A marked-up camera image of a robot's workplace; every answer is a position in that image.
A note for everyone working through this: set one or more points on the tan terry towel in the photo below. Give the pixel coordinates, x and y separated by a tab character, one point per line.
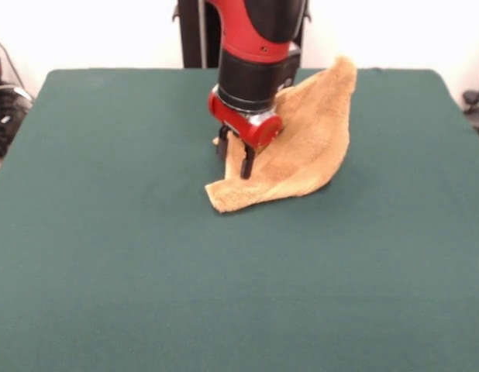
309	135

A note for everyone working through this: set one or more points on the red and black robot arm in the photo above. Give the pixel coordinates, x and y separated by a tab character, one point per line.
255	73

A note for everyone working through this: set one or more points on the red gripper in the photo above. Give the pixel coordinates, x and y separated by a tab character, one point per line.
243	124

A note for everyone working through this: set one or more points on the dark round stand base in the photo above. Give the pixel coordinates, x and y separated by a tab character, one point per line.
474	98
7	116

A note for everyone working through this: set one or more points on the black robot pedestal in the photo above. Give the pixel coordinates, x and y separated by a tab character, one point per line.
193	35

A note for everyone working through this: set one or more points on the dark green table cloth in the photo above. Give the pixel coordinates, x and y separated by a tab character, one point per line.
146	252

